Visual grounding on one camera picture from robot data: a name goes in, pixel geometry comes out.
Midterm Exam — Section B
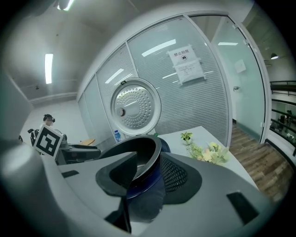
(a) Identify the short ceiling light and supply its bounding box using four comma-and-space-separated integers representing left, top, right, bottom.
45, 53, 54, 84

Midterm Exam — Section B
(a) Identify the small potted plant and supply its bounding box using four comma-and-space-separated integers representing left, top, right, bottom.
180, 131, 193, 146

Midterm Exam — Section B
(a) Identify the frosted glass door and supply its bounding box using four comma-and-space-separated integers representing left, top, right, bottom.
188, 15, 270, 144

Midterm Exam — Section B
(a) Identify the black pot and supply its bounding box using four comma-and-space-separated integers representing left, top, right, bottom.
99, 135, 162, 181

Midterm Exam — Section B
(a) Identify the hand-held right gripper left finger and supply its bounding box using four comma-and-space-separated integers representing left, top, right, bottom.
41, 151, 139, 237

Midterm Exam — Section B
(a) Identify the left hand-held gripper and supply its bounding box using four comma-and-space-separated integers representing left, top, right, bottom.
32, 123, 102, 166

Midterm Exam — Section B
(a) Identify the dark blue rice cooker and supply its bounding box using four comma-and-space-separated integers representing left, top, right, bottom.
110, 78, 172, 223

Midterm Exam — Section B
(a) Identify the white paper notice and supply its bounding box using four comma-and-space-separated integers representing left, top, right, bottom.
166, 44, 207, 87

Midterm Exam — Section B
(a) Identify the artificial yellow flower bouquet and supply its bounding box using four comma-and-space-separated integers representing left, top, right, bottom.
186, 141, 230, 165

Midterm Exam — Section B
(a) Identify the black metal railing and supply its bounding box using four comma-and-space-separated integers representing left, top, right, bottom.
265, 80, 296, 158

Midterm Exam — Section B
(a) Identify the long ceiling light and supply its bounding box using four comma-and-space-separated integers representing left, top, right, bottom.
56, 0, 74, 11

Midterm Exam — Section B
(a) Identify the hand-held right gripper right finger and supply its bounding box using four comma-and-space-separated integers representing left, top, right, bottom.
129, 151, 273, 237

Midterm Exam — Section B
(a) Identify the small paper sheet on door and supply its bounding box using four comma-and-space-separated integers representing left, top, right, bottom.
234, 59, 246, 74

